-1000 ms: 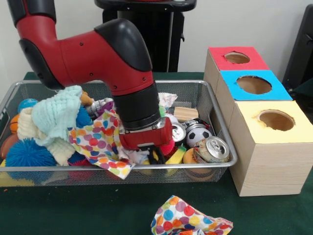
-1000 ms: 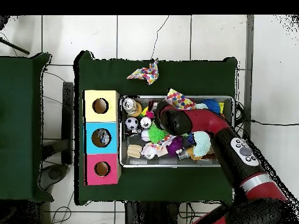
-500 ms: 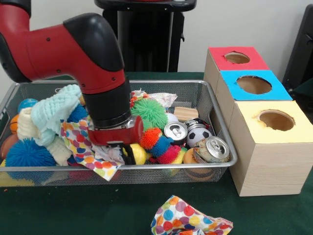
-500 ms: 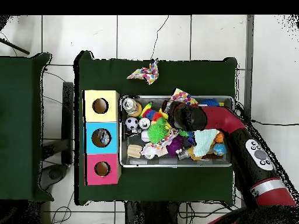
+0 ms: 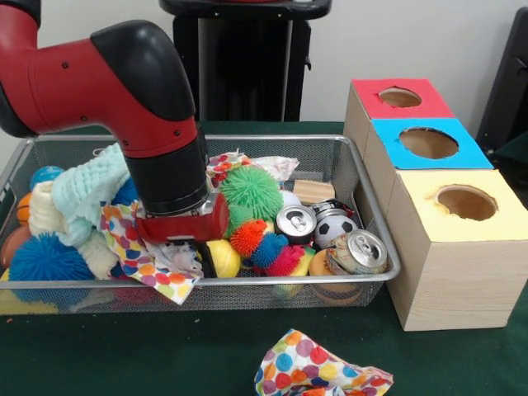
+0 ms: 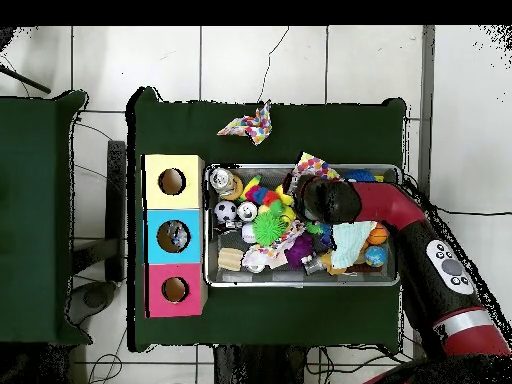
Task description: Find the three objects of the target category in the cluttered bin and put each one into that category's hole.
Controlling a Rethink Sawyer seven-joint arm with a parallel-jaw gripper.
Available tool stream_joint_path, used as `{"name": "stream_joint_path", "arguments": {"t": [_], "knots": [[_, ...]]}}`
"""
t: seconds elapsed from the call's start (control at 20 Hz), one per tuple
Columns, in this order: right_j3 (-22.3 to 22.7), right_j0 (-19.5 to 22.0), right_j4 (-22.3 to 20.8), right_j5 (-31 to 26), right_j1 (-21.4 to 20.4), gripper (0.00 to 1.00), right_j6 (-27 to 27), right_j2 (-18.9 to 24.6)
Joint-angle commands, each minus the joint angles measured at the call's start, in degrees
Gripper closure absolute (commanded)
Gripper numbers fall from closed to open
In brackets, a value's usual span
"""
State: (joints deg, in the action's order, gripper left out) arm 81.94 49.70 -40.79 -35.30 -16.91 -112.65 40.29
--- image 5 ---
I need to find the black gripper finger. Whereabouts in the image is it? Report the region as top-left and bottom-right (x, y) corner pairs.
(198, 241), (218, 279)

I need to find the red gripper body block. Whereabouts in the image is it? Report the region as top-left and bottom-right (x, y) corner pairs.
(136, 194), (230, 243)

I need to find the polka dot cloth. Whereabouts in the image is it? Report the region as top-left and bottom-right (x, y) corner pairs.
(101, 202), (203, 306)

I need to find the multicoloured spiky caterpillar toy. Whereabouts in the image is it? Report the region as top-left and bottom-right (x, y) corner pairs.
(229, 219), (306, 277)

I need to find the green spiky rubber ball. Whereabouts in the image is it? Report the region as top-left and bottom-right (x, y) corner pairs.
(220, 165), (284, 224)

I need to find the cream knitted cloth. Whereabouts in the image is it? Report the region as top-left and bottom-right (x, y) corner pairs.
(30, 181), (120, 280)

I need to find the mint green knitted cloth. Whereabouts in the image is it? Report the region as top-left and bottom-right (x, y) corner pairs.
(51, 144), (131, 248)

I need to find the colourful patterned cloth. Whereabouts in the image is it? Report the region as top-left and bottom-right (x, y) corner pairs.
(254, 330), (395, 396)

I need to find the blue spiky rubber ball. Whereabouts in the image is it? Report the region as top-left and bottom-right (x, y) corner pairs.
(10, 233), (93, 302)

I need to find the shallow clear mesh bin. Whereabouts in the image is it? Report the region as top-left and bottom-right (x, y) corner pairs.
(0, 134), (403, 316)

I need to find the wooden box with three holes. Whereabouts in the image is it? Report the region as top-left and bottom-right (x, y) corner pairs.
(343, 78), (528, 332)

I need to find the plain yellow ball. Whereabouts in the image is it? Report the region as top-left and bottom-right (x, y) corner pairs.
(206, 239), (242, 279)

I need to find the dark green table cloth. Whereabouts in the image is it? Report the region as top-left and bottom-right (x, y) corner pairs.
(0, 120), (528, 396)
(493, 130), (528, 163)

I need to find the small open silver can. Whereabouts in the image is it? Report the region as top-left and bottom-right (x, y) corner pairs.
(276, 205), (317, 246)

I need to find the flat wooden block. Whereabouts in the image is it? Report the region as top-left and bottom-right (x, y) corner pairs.
(292, 178), (337, 205)

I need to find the black and white soccer ball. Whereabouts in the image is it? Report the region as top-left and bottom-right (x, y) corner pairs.
(315, 213), (360, 248)

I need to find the crushed silver drink can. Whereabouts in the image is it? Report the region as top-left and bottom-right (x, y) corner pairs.
(326, 229), (390, 276)

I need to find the black panel stand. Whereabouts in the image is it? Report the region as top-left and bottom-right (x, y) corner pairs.
(477, 7), (528, 158)

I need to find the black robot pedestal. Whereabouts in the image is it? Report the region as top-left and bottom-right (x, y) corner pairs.
(159, 0), (332, 123)

